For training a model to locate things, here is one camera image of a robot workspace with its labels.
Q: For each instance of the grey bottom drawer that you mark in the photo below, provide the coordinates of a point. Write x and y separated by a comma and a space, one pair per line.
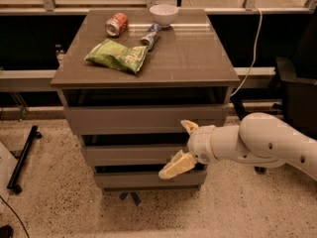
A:
149, 180

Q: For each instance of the grey drawer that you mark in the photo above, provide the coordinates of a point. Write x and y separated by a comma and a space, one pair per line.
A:
141, 119
96, 156
149, 180

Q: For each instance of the orange soda can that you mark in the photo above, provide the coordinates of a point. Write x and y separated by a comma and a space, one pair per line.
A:
116, 25

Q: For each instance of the green chip bag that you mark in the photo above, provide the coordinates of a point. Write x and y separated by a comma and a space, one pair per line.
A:
115, 55

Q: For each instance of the white bowl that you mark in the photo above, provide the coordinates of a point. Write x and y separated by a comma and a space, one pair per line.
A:
164, 14

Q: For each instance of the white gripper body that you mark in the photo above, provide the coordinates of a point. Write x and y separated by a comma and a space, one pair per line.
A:
202, 144

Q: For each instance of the white panel at left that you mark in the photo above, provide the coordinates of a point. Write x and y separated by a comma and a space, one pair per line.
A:
7, 165

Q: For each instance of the black office chair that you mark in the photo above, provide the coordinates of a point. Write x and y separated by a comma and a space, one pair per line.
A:
297, 76

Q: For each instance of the black wheeled stand leg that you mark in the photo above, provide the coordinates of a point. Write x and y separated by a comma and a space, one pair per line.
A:
13, 181

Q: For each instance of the grey drawer cabinet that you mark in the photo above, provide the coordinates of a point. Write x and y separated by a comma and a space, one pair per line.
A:
187, 66

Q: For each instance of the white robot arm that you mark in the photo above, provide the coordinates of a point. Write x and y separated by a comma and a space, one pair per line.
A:
260, 140

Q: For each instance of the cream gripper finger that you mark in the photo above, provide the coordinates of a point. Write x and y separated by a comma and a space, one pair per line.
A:
179, 164
189, 126

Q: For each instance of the grey top drawer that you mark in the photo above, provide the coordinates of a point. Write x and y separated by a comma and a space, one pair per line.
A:
141, 119

